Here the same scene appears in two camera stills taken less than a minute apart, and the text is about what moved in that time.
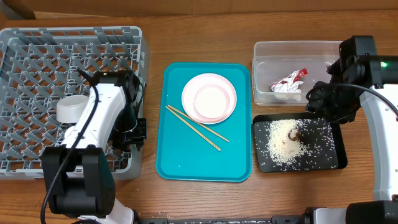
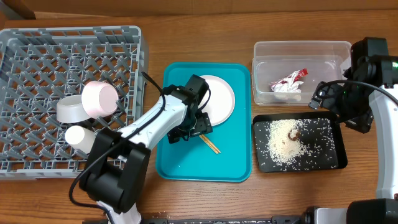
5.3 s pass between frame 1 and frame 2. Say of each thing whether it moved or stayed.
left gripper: moved
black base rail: stayed
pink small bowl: moved
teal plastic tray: stayed
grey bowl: stayed
